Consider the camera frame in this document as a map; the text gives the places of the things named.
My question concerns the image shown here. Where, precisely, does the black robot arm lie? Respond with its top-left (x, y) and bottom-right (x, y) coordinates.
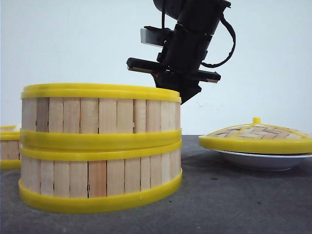
top-left (126, 0), bottom-right (236, 103)

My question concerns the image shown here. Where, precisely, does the bamboo steamer basket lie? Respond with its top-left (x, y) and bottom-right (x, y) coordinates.
top-left (0, 125), bottom-right (21, 170)
top-left (19, 142), bottom-right (182, 214)
top-left (21, 83), bottom-right (181, 152)

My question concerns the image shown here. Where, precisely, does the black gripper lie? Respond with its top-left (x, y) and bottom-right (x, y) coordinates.
top-left (126, 24), bottom-right (221, 103)

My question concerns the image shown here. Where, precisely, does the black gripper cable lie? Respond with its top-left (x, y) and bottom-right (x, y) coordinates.
top-left (201, 13), bottom-right (236, 68)

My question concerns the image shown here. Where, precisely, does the white bun left basket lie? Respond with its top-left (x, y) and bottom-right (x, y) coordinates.
top-left (14, 123), bottom-right (21, 132)

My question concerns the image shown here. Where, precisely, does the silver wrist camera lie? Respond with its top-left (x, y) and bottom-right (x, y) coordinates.
top-left (140, 26), bottom-right (173, 47)

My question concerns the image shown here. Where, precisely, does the white ceramic plate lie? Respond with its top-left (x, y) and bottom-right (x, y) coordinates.
top-left (209, 149), bottom-right (312, 171)

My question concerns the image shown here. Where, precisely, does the woven bamboo steamer lid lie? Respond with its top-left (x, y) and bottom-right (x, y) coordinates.
top-left (198, 117), bottom-right (312, 155)

